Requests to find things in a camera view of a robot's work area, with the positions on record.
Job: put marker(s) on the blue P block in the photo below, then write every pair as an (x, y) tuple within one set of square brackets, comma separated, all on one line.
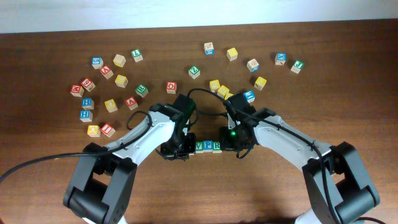
[(208, 146)]

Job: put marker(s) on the yellow o block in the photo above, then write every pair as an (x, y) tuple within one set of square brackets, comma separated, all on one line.
[(93, 131), (111, 105)]

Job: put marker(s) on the green L block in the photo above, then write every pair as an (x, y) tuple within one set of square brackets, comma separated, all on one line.
[(137, 55)]

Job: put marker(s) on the red a block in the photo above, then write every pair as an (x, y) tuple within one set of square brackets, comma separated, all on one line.
[(106, 72), (131, 103)]

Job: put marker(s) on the blue X block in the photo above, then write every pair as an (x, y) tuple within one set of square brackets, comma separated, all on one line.
[(280, 58)]

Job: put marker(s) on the blue h block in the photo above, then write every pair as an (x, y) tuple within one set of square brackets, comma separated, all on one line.
[(86, 116), (87, 104)]

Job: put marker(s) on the yellow cluster block upper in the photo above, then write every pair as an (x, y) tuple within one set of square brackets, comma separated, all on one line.
[(214, 85)]

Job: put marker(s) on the green V block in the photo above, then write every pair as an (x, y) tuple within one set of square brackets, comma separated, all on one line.
[(199, 147)]

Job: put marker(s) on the yellow O block middle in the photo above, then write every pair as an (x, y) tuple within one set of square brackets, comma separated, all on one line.
[(111, 105)]

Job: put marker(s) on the blue E block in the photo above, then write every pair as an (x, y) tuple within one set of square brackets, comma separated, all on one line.
[(250, 96)]

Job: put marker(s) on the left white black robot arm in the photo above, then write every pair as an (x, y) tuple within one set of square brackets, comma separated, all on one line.
[(101, 185)]

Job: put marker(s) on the wooden block blue side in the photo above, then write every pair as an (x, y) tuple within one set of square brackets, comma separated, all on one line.
[(209, 48)]

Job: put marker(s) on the green J block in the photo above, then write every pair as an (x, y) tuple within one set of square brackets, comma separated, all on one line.
[(297, 66)]

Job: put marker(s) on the green Z block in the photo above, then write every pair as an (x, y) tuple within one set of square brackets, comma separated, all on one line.
[(194, 72)]

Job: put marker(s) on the upper left yellow block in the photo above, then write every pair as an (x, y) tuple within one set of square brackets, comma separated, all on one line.
[(121, 81)]

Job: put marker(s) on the red I block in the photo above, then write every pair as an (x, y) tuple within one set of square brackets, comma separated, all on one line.
[(108, 130)]

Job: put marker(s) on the red M block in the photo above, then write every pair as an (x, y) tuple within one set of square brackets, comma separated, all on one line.
[(77, 90)]

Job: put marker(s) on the upper red A block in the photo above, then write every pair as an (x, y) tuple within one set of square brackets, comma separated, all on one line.
[(106, 72)]

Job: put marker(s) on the yellow O block lower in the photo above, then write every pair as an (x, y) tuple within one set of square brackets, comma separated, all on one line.
[(93, 131)]

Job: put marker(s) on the lower red A block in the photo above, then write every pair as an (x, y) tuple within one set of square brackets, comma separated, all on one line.
[(131, 103)]

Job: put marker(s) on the blue 5 block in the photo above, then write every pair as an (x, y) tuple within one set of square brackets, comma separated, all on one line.
[(97, 62)]

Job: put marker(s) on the red 9 block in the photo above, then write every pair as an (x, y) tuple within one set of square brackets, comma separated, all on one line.
[(88, 84)]

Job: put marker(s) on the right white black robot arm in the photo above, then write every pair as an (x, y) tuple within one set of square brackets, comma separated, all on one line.
[(338, 184)]

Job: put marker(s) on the right yellow block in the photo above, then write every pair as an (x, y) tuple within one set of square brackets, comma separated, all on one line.
[(260, 83)]

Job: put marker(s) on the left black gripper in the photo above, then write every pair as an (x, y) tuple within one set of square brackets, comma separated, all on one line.
[(179, 149)]

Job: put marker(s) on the yellow cluster block middle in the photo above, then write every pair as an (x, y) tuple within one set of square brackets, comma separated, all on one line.
[(222, 91)]

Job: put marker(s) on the yellow cluster block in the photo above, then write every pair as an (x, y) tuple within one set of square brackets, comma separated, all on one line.
[(214, 85), (222, 91), (228, 95)]

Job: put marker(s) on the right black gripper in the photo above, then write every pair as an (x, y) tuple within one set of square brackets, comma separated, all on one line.
[(230, 143)]

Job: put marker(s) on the lower blue H block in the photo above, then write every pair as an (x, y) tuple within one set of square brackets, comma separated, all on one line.
[(86, 116)]

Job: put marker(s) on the wooden block blue edge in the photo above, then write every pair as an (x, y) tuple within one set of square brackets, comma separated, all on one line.
[(252, 65)]

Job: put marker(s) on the yellow cluster block lower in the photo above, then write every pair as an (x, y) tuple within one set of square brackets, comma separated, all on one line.
[(228, 95)]

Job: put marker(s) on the upper blue H block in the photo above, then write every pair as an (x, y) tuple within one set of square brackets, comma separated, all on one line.
[(87, 104)]

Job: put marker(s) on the plain wooden yellow block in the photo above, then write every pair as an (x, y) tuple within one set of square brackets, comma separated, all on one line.
[(119, 60)]

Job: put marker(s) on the top yellow block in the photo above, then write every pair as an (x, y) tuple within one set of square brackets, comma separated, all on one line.
[(232, 54)]

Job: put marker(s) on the green r block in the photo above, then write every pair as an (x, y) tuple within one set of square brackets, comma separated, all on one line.
[(141, 90), (216, 148)]

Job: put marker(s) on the red O block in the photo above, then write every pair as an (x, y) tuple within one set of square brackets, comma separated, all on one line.
[(171, 87)]

